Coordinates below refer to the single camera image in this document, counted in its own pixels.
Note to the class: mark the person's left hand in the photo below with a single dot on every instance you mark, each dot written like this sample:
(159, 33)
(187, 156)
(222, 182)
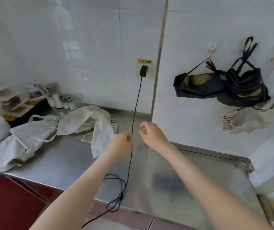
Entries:
(119, 144)

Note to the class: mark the person's right hand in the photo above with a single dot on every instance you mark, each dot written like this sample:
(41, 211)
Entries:
(155, 136)

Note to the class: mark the person's right thumb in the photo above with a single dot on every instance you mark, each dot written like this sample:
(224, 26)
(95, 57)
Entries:
(143, 136)

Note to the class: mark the person's left fingers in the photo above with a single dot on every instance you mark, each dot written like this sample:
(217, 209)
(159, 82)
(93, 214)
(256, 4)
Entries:
(128, 138)

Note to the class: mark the person's right forearm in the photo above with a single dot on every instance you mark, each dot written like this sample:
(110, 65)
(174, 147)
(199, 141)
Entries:
(206, 189)

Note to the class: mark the person's left forearm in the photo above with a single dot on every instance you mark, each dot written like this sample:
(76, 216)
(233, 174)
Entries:
(79, 191)

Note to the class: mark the white tote bag dark print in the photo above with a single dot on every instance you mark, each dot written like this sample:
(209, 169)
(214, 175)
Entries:
(86, 119)

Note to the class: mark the black power adapter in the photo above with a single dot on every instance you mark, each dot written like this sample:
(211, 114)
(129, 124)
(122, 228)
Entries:
(143, 70)

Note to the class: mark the yellow warning sticker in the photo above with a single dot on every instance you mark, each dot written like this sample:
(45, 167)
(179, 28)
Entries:
(145, 61)

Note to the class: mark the flat black bag gold print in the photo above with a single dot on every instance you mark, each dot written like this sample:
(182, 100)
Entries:
(199, 85)

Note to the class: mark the metal lidded jar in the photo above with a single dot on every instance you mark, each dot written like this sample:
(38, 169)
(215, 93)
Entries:
(51, 89)

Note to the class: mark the plain white tote bag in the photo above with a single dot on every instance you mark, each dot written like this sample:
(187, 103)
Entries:
(27, 138)

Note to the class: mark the hanging white canvas bag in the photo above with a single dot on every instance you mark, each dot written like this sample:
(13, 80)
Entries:
(251, 117)

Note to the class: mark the cluttered storage rack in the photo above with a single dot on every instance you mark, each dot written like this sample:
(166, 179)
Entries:
(22, 102)

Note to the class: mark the metal wall trim strip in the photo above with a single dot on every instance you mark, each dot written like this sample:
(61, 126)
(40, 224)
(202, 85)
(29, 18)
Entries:
(159, 57)

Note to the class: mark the clear wall hook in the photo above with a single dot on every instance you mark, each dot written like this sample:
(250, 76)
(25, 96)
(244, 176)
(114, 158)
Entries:
(212, 47)

